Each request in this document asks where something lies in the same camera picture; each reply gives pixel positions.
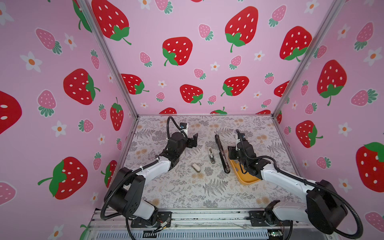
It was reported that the long black stapler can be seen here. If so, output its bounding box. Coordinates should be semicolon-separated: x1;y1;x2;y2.
215;135;231;174

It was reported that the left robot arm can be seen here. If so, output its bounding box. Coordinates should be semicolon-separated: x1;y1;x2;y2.
100;117;198;226

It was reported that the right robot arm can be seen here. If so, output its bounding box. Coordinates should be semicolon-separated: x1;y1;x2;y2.
228;131;364;240

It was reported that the yellow plastic tray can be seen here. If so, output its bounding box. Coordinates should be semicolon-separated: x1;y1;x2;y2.
230;160;260;186

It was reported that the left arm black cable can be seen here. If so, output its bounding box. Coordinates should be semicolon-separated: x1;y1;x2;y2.
166;116;184;142

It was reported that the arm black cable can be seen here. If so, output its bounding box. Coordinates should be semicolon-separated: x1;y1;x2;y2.
235;129;364;240
166;116;184;142

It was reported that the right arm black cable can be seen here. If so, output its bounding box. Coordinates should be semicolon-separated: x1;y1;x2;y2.
235;129;364;240

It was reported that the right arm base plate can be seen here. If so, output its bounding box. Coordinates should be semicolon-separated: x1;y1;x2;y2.
246;211;291;227

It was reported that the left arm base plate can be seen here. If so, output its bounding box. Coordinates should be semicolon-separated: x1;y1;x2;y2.
130;211;173;228

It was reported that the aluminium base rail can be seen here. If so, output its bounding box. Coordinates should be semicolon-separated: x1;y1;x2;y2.
85;209;339;240

